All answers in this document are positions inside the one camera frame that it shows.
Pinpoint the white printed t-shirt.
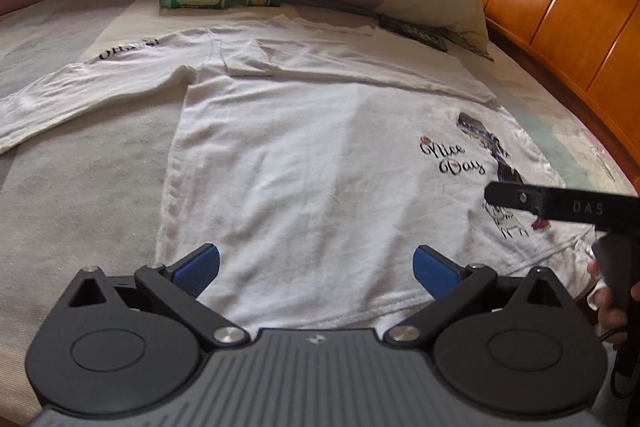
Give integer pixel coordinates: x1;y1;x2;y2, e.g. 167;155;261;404
1;16;593;329

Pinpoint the person right hand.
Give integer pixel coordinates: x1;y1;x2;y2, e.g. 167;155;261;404
587;260;640;332

